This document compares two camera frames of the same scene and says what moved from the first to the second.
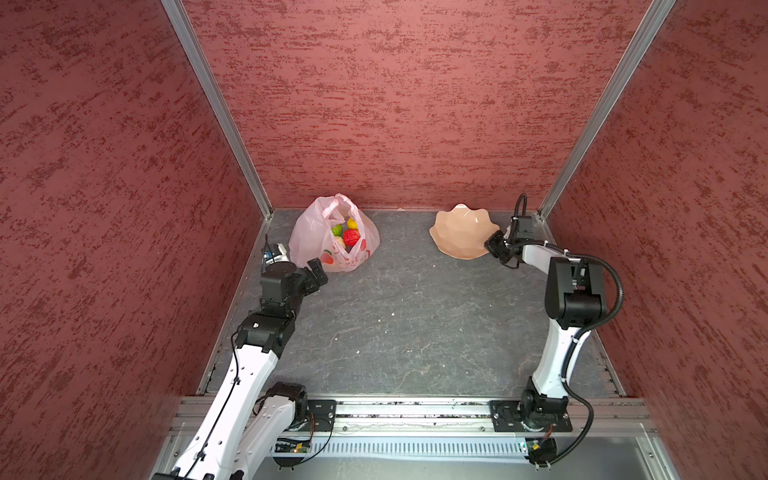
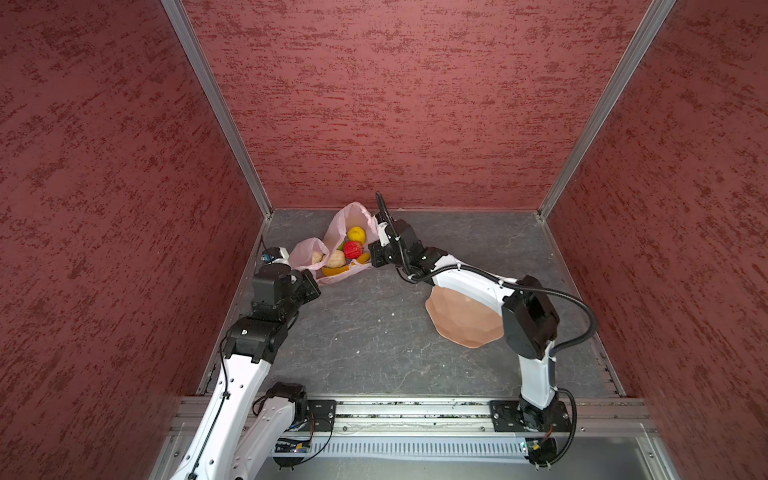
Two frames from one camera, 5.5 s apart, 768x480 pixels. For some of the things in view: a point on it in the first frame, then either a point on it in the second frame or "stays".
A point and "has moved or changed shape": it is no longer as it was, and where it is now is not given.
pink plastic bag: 311,235 has moved or changed shape
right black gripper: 491,243 -> 376,250
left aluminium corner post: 205,68 stays
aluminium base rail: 619,417 stays
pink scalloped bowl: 462,232 -> 464,318
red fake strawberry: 351,236 -> 352,249
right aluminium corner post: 655,16 stays
